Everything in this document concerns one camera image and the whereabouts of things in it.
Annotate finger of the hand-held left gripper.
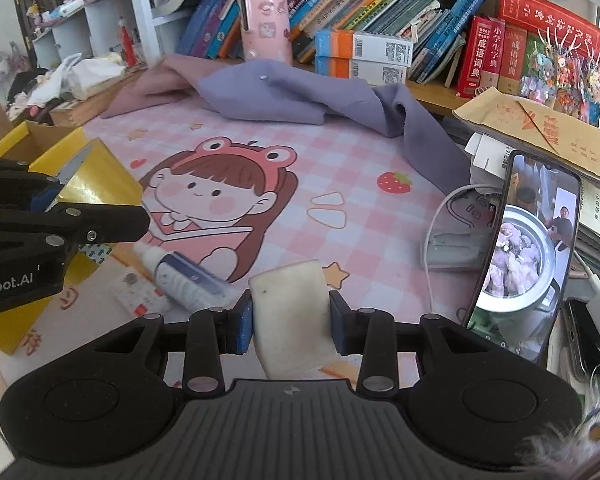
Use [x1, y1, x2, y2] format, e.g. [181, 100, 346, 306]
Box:
[0, 154, 66, 214]
[0, 202, 151, 262]

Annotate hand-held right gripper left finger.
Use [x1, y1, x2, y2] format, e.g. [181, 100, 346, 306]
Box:
[80, 292, 256, 394]

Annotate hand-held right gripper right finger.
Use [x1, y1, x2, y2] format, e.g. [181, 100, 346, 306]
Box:
[329, 290, 516, 393]

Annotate silver scissors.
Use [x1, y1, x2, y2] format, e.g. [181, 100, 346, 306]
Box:
[45, 143, 95, 211]

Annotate yellow cardboard box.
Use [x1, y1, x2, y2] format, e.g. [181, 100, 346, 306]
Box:
[0, 120, 145, 357]

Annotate white rectangular block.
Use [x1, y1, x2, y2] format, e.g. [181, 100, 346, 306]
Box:
[248, 258, 339, 380]

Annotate white dropper bottle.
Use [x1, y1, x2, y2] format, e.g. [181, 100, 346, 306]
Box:
[132, 242, 239, 311]

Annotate small white medicine box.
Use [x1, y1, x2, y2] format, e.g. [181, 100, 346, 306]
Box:
[111, 268, 176, 315]

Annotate wooden box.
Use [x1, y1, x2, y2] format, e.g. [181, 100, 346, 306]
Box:
[49, 97, 117, 127]

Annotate white plastic bag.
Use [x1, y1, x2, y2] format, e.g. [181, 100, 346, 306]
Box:
[37, 54, 127, 102]

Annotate white power strip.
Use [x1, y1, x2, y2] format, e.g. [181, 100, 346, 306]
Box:
[420, 229, 494, 272]

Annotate pink cartoon table mat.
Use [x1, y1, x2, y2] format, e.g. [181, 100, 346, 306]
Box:
[0, 105, 482, 396]

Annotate black smartphone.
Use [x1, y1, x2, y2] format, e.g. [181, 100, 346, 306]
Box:
[461, 148, 582, 365]

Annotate white shelf unit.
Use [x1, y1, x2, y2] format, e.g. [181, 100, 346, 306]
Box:
[30, 0, 231, 69]

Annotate purple cloth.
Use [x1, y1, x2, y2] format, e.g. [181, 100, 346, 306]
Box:
[100, 55, 474, 197]

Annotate white paper sheet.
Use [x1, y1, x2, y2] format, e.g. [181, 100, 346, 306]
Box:
[464, 132, 514, 187]

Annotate black flat device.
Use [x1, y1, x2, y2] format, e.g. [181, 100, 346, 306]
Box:
[561, 298, 600, 384]

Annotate grey fur pompom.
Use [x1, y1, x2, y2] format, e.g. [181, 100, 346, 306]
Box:
[517, 360, 600, 480]

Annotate pink pen holder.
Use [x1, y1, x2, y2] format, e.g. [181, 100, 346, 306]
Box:
[236, 0, 295, 67]

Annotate orange and white box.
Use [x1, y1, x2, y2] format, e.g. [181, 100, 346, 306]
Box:
[313, 55, 409, 87]
[314, 29, 414, 67]

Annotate brown paper envelope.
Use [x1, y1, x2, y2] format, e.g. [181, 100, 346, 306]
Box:
[452, 87, 600, 184]

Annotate red dictionary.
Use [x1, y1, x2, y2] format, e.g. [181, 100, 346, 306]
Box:
[497, 27, 530, 96]
[455, 14, 506, 100]

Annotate row of books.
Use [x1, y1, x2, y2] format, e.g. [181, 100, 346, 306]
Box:
[177, 0, 487, 87]

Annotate colourful hair clip pack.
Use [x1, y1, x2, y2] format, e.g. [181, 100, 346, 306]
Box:
[523, 29, 600, 126]

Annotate red printed box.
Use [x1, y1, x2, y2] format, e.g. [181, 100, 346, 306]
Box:
[496, 0, 600, 54]

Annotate white cable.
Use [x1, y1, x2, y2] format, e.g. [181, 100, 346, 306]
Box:
[426, 183, 504, 314]

